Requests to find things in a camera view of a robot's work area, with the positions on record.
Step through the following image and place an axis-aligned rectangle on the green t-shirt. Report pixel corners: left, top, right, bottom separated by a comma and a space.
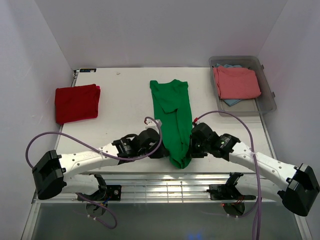
149, 79, 193, 169

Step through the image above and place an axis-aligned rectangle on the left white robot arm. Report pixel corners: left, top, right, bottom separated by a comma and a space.
32, 128, 169, 200

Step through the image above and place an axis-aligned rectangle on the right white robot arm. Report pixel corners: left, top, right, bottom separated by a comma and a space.
189, 122, 320, 217

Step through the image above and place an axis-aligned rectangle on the light blue folded t-shirt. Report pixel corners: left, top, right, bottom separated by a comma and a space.
214, 63, 242, 107

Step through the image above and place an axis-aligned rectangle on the pink folded t-shirt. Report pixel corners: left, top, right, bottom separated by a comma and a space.
213, 66, 261, 100

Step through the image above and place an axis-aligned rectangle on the clear plastic bin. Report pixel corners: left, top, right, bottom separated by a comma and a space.
208, 55, 277, 117

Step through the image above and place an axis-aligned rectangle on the folded red t-shirt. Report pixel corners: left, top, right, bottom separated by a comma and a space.
54, 84, 101, 125

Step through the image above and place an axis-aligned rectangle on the blue label sticker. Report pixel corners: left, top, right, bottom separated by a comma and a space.
79, 68, 97, 73

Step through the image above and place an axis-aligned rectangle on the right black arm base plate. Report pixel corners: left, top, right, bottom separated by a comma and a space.
206, 184, 256, 201

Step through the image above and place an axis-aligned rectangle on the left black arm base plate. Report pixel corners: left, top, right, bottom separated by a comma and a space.
81, 185, 122, 201

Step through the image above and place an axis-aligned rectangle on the aluminium rail frame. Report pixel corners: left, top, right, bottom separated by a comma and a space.
35, 173, 282, 204

